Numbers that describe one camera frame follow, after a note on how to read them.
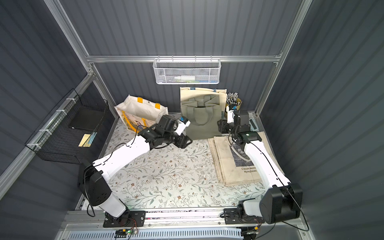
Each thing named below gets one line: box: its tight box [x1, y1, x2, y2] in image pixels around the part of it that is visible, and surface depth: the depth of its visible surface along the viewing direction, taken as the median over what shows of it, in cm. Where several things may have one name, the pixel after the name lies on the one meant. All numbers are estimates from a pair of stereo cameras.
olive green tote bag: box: [181, 94, 222, 140], surface depth 93 cm
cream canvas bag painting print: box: [208, 136, 231, 187], surface depth 93 cm
